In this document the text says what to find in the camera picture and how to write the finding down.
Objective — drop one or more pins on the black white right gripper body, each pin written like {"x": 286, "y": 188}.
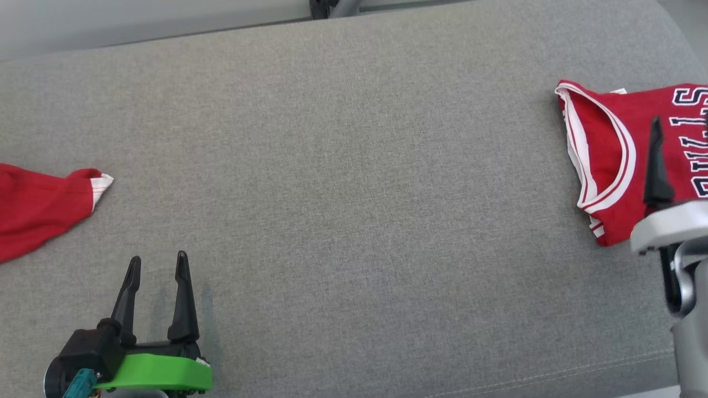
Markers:
{"x": 669, "y": 226}

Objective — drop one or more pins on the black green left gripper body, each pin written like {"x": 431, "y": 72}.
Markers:
{"x": 149, "y": 370}

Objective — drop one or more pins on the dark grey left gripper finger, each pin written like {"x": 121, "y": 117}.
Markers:
{"x": 127, "y": 304}
{"x": 183, "y": 315}

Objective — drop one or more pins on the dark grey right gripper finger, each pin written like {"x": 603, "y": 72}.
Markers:
{"x": 657, "y": 177}

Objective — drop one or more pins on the red white Bulls jersey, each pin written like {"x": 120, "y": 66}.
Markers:
{"x": 603, "y": 138}

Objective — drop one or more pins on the red garment with white cuff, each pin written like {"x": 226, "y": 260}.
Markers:
{"x": 38, "y": 210}

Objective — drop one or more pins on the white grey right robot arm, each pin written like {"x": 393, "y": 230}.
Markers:
{"x": 691, "y": 359}

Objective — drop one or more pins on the grey fabric sofa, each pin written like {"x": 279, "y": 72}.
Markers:
{"x": 354, "y": 166}

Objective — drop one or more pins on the grey metal post with bracket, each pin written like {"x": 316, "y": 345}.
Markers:
{"x": 323, "y": 8}

